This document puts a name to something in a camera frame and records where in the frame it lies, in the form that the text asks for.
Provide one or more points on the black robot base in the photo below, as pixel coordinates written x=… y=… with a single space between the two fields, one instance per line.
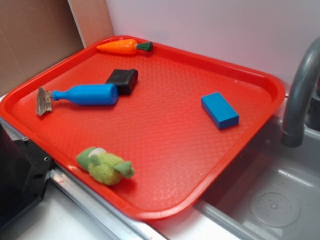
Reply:
x=24 y=172

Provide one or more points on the red plastic tray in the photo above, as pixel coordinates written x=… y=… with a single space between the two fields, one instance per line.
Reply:
x=176 y=149

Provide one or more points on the black rectangular block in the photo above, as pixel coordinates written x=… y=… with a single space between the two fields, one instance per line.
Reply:
x=124 y=79

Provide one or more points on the blue rectangular block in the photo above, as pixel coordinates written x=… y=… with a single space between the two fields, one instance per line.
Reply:
x=219 y=110

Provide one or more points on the green plush toy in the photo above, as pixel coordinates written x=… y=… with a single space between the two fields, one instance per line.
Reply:
x=105 y=167

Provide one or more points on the blue toy bottle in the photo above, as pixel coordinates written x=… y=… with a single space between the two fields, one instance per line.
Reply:
x=89 y=95

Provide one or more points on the orange toy carrot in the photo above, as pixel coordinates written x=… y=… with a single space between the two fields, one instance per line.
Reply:
x=125 y=47

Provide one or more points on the grey sink basin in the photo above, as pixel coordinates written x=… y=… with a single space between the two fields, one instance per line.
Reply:
x=269 y=191

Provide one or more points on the grey faucet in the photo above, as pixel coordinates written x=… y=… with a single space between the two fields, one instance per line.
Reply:
x=303 y=104

